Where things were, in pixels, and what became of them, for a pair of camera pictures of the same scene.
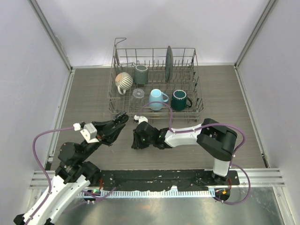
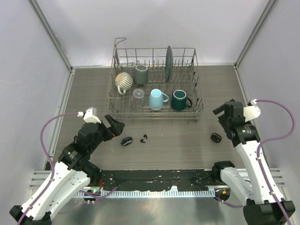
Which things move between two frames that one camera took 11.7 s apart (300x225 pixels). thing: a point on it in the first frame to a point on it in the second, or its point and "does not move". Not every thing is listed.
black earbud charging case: x=122 y=118 to x=127 y=140
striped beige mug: x=123 y=81 does not move
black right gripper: x=137 y=144 to x=222 y=120
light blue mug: x=156 y=95 does not move
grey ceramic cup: x=140 y=74 does not move
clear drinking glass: x=137 y=100 does not move
